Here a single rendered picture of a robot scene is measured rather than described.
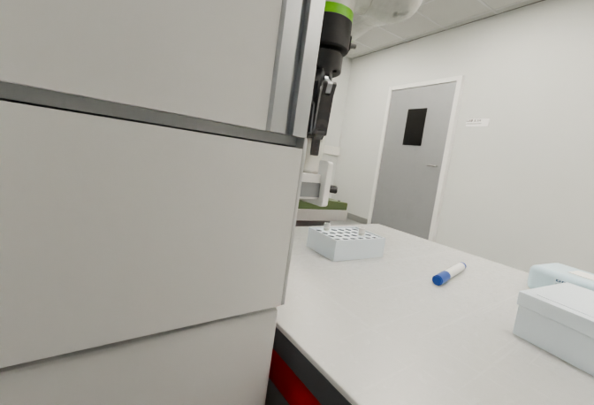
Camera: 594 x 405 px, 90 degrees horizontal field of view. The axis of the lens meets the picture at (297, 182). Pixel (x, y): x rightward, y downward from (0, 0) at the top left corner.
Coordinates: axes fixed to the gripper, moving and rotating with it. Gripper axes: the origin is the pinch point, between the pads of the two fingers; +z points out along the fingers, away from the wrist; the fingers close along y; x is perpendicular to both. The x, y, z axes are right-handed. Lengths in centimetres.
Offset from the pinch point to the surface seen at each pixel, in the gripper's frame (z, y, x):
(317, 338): 17.4, -32.9, 6.1
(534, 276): 15.2, -20.7, -35.7
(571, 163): -26, 148, -284
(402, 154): -22, 319, -222
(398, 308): 17.5, -27.1, -6.3
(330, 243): 14.7, -10.9, -2.6
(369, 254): 16.7, -9.5, -11.0
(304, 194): 8.9, 7.8, -1.9
